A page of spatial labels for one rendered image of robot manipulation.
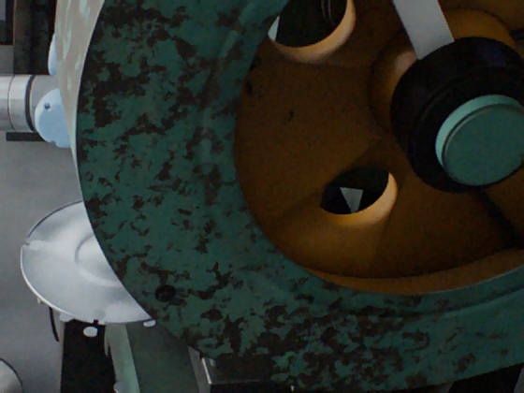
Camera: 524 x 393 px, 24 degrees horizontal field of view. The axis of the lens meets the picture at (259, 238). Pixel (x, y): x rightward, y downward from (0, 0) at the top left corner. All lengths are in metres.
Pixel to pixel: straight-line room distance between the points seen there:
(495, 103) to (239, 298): 0.36
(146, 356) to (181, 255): 0.63
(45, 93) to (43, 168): 1.82
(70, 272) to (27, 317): 1.09
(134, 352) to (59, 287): 0.18
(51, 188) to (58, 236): 1.43
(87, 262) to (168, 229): 0.60
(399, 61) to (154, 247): 0.32
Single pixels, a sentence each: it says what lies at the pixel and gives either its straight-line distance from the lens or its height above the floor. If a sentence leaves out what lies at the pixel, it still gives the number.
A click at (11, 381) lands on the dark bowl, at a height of 0.05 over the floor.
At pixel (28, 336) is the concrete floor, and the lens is 2.91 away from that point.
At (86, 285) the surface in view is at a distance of 1.86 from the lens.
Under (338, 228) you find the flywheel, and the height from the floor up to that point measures 1.12.
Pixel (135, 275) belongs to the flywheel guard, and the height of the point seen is 1.13.
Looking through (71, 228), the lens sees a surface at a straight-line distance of 1.95.
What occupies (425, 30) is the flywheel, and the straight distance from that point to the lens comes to 1.27.
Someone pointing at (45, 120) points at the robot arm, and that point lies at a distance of 1.61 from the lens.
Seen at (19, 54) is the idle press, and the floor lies 0.24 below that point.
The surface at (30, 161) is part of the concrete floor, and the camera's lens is 3.47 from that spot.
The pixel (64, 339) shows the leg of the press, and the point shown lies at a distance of 2.32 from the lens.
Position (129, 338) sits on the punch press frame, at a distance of 1.97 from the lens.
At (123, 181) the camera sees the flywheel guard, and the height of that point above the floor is 1.25.
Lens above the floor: 1.97
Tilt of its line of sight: 37 degrees down
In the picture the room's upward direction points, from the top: 10 degrees clockwise
